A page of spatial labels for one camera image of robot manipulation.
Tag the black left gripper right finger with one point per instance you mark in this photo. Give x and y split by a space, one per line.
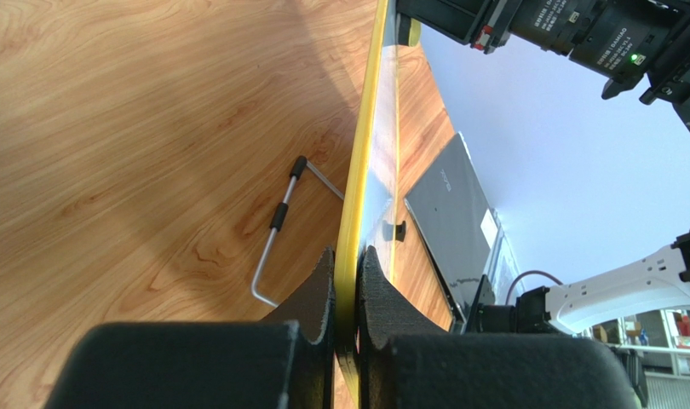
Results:
407 361

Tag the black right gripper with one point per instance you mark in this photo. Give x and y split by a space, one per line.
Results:
622 40

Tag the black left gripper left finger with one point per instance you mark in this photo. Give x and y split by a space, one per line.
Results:
284 360

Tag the yellow framed whiteboard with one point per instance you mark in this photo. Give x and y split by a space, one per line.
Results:
369 212

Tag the yellow bone shaped eraser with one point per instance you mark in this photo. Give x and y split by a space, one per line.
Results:
408 31

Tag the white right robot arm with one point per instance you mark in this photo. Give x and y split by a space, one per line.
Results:
661 280

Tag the black mat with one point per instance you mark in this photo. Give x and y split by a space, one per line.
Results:
456 225

